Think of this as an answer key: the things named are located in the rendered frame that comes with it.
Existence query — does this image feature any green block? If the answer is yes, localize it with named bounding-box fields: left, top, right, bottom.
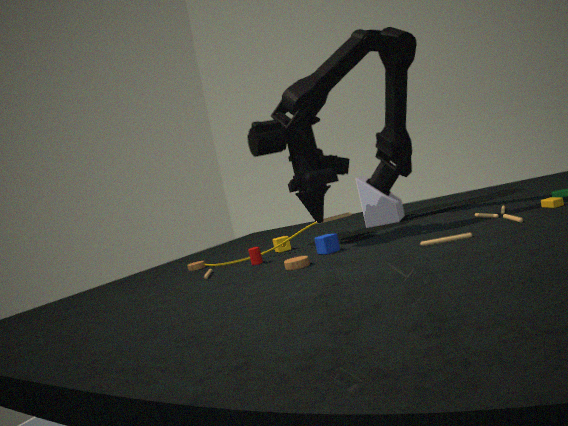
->
left=551, top=189, right=568, bottom=197

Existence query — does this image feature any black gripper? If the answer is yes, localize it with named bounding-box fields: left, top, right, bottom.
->
left=288, top=145, right=339, bottom=223

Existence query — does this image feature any round wooden button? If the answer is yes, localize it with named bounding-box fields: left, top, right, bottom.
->
left=187, top=261, right=205, bottom=271

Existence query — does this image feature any orange flat disc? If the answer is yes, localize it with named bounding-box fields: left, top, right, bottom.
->
left=284, top=256, right=310, bottom=271

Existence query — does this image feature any red cylinder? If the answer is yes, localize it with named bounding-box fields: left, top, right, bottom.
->
left=248, top=247, right=263, bottom=266

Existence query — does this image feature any blue cube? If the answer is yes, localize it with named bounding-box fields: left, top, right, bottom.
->
left=315, top=234, right=340, bottom=255

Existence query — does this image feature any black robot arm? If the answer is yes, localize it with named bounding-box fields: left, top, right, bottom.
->
left=247, top=27, right=417, bottom=196

